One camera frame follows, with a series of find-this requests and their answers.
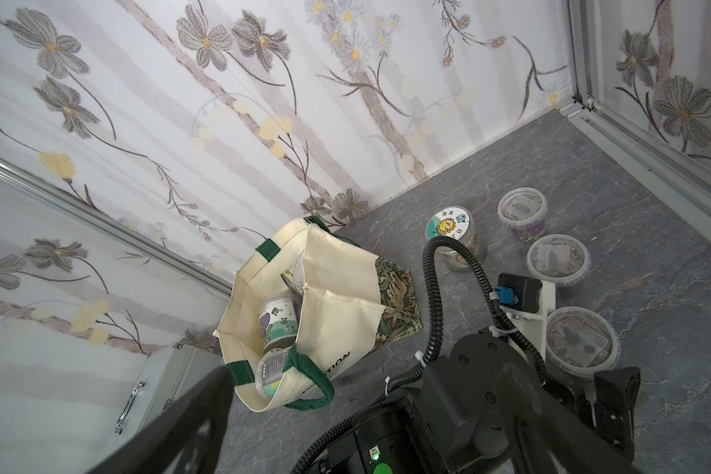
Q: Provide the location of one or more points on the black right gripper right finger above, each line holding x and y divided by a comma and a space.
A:
544, 435

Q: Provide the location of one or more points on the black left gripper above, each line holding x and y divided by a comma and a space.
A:
483, 405

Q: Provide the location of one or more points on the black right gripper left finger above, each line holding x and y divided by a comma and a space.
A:
186, 438

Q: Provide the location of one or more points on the clear jar brown contents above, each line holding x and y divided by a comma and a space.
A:
581, 342

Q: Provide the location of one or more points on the clear jar grey contents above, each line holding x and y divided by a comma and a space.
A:
560, 259

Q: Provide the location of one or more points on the white purple cartoon seed jar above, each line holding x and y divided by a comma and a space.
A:
278, 322

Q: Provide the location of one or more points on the clear purple label seed jar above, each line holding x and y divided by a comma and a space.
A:
524, 210

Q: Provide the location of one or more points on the white cartoon label seed jar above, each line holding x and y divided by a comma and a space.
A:
457, 223

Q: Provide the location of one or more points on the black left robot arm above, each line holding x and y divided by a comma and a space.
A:
382, 437

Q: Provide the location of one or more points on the grey label seed jar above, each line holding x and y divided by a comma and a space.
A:
269, 372

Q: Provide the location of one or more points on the cream canvas tote bag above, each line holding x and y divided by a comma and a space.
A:
340, 314

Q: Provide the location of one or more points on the grey metal case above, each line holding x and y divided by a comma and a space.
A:
168, 374

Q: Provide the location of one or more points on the green floral fabric pouch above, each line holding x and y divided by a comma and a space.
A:
401, 316

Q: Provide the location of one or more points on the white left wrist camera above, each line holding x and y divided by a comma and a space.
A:
527, 302

